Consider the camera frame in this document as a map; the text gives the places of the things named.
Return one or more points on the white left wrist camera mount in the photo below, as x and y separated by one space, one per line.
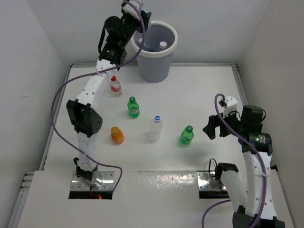
132 7

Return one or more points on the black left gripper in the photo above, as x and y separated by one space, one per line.
136 21

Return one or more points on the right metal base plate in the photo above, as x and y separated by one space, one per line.
207 182

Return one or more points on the green bottle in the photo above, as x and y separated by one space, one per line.
187 135
133 107

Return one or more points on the red cap cola bottle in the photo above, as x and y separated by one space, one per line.
115 86

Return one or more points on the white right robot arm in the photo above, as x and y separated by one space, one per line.
253 207

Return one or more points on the aluminium frame rail left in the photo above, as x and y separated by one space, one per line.
24 127

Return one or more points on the metal base plate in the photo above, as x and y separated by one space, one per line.
207 182
101 181

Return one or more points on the grey plastic waste bin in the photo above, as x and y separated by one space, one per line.
154 66

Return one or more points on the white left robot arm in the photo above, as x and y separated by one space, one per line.
82 111

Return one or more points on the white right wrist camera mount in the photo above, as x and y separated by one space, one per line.
229 104

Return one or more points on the large clear bottle white cap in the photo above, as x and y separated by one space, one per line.
162 45

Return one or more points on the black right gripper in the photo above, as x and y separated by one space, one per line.
210 128

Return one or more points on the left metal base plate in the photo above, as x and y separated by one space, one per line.
101 181

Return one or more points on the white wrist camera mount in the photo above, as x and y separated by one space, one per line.
229 104
132 7

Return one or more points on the orange juice bottle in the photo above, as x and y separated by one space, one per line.
117 135

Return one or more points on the water bottle blue label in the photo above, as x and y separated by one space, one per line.
145 46

